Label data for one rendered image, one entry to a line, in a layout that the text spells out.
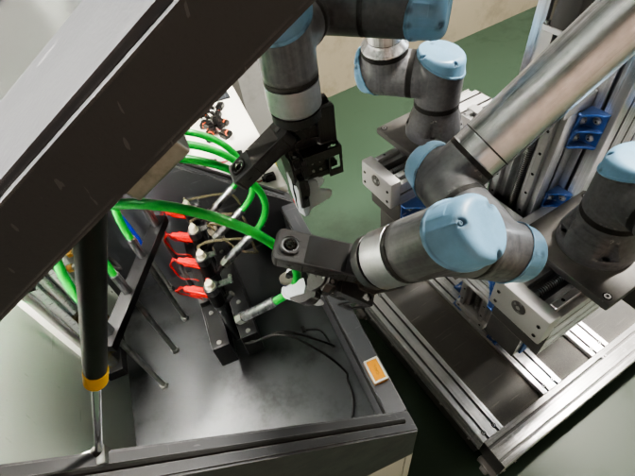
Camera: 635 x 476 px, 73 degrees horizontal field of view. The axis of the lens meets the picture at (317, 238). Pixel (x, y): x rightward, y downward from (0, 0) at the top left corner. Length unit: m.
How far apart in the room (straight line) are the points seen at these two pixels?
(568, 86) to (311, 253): 0.35
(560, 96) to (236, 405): 0.85
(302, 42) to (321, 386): 0.73
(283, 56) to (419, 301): 1.44
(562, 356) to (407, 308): 0.58
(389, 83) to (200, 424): 0.91
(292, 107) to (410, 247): 0.25
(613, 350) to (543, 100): 1.44
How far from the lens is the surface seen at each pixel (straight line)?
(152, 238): 1.01
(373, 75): 1.13
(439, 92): 1.13
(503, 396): 1.73
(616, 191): 0.89
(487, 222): 0.44
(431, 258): 0.44
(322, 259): 0.54
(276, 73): 0.56
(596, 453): 2.00
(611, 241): 0.97
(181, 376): 1.12
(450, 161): 0.58
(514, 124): 0.58
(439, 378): 1.69
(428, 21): 0.59
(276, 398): 1.03
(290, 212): 1.16
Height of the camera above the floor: 1.78
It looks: 49 degrees down
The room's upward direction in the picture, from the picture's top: 9 degrees counter-clockwise
